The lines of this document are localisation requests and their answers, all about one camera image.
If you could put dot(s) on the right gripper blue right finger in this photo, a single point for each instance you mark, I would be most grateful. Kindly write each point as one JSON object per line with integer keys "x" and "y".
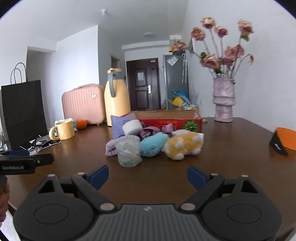
{"x": 208, "y": 187}

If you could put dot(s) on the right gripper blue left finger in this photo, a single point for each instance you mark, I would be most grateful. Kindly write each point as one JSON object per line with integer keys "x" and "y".
{"x": 88, "y": 186}

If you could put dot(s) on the lavender fluffy towel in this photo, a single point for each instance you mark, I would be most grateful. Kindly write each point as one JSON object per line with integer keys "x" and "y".
{"x": 110, "y": 148}

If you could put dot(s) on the yellow white plush toy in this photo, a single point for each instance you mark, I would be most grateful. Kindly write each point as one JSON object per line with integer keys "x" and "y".
{"x": 179, "y": 146}

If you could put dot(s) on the green bath puff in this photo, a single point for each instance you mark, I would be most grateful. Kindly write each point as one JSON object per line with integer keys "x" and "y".
{"x": 128, "y": 153}

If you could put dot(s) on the blue plush toy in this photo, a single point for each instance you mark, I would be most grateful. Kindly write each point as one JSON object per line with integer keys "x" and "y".
{"x": 152, "y": 145}

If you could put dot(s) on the purple knitted cloth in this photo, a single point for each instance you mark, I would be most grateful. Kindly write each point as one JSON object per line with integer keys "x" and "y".
{"x": 117, "y": 123}

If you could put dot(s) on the white round sponge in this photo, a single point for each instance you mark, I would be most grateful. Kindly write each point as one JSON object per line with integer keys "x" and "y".
{"x": 132, "y": 127}

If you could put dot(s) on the purple satin scrunchie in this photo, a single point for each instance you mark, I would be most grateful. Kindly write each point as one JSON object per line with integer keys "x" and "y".
{"x": 152, "y": 130}

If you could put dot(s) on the person left hand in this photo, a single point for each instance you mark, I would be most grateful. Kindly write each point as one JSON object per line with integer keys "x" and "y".
{"x": 5, "y": 195}

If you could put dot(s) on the crumpled plastic wrappers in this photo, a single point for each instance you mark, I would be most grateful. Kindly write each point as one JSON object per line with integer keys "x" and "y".
{"x": 38, "y": 144}

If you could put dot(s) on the black paper shopping bag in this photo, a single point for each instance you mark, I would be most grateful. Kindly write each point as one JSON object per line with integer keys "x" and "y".
{"x": 22, "y": 113}

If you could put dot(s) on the yellow ceramic mug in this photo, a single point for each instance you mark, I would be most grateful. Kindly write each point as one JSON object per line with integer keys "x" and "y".
{"x": 62, "y": 131}

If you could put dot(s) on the orange fruit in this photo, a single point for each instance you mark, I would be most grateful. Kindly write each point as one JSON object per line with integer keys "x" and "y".
{"x": 81, "y": 124}

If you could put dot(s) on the red cardboard box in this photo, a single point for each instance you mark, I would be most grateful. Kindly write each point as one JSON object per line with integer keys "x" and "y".
{"x": 181, "y": 119}

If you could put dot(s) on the pink small suitcase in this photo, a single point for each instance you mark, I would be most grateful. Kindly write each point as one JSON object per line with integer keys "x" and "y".
{"x": 85, "y": 103}

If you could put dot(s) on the yellow thermos jug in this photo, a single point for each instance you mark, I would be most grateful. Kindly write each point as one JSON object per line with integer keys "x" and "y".
{"x": 116, "y": 95}

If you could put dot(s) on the purple ceramic vase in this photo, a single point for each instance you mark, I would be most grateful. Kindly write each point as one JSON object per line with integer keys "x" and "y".
{"x": 224, "y": 99}

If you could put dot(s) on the orange black folded card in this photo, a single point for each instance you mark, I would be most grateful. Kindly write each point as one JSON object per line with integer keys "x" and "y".
{"x": 283, "y": 138}

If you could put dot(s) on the grey refrigerator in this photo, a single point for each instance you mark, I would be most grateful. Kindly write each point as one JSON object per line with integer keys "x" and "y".
{"x": 175, "y": 74}

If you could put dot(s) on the dark brown entrance door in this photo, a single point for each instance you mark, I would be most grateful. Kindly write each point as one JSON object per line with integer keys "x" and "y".
{"x": 143, "y": 84}

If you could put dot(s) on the dried pink roses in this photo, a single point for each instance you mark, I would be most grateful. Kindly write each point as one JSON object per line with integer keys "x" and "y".
{"x": 207, "y": 45}

